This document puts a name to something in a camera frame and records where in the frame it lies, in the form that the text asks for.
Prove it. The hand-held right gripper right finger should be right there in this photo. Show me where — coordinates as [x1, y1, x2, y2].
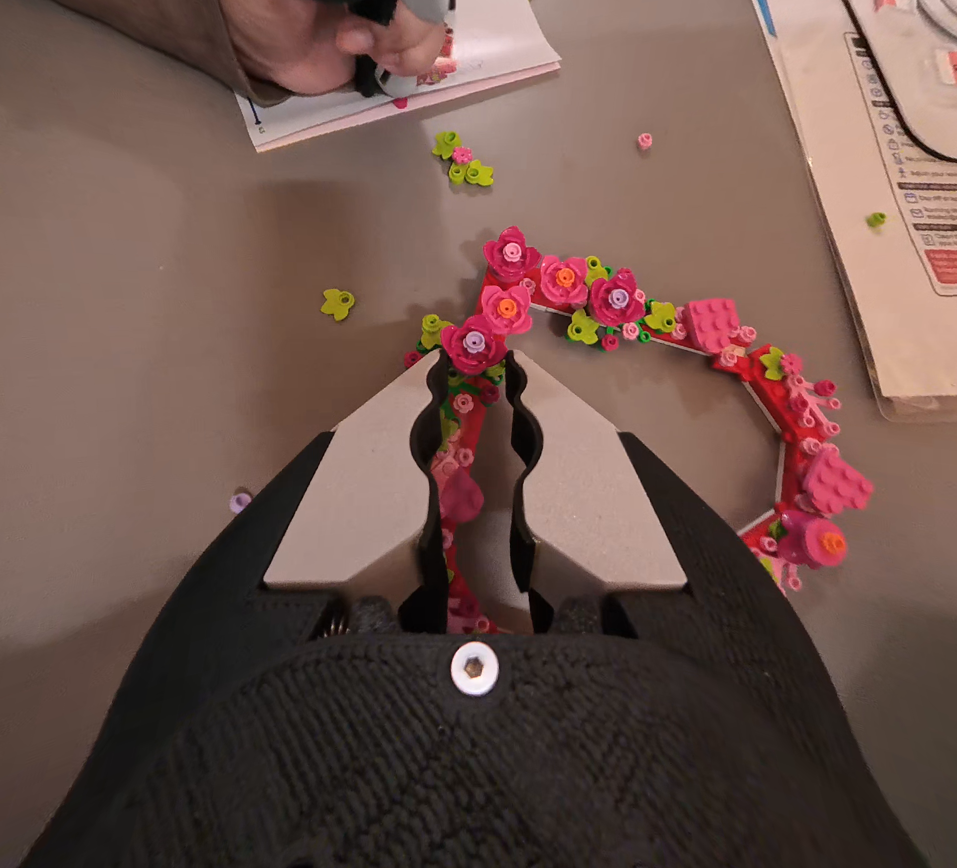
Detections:
[505, 349, 688, 601]

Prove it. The red lego heart flower wreath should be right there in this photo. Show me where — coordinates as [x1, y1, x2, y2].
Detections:
[430, 225, 876, 636]

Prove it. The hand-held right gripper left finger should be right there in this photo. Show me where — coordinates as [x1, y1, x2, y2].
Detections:
[263, 349, 451, 618]

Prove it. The magenta lego rose leaf cluster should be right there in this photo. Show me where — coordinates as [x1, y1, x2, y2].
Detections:
[404, 312, 517, 409]

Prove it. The white instruction booklet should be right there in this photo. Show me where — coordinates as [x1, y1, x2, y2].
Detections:
[235, 0, 562, 153]

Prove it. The green leaves pink flower cluster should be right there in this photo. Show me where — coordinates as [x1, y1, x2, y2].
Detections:
[431, 130, 495, 188]

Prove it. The person's left hand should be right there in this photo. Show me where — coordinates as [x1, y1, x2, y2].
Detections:
[213, 0, 450, 96]

